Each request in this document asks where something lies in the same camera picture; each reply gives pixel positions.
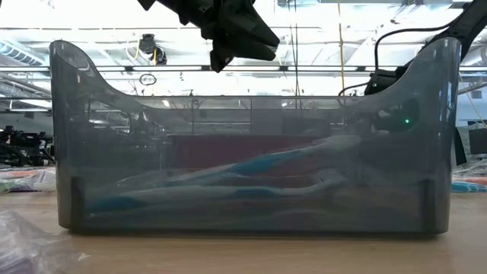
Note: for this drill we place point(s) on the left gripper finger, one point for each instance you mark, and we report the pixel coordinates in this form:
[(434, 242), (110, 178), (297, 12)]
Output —
[(255, 53), (255, 26)]

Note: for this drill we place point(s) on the orange white toothbrush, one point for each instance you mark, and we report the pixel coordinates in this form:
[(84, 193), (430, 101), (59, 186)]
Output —
[(475, 179), (23, 174)]

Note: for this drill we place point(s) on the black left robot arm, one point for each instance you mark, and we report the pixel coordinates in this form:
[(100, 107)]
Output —
[(145, 4)]

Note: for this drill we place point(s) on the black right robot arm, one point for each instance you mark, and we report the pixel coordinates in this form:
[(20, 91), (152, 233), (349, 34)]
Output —
[(472, 19)]

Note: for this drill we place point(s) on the black hanging device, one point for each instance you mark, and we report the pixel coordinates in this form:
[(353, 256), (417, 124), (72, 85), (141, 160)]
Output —
[(152, 45)]

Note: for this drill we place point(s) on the black leaning panel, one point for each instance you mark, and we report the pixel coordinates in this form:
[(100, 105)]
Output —
[(460, 148)]

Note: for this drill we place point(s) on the black monitor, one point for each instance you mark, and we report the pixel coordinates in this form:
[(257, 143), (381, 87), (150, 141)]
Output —
[(478, 141)]

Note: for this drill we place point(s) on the orange plastic basket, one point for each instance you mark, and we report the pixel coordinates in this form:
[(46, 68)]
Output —
[(213, 152)]

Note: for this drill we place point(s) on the grey transparent plastic bin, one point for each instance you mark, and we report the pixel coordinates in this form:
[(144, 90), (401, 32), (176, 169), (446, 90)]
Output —
[(76, 133)]

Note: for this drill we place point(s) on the black robot equipment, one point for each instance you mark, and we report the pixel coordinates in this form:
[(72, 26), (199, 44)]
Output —
[(23, 146)]

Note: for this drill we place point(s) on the green white wrapped toothbrush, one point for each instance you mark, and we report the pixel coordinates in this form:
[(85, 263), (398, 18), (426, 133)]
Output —
[(4, 186)]

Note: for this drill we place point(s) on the dark purple wrapped toothbrush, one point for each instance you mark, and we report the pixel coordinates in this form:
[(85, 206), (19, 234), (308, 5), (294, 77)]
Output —
[(23, 247)]

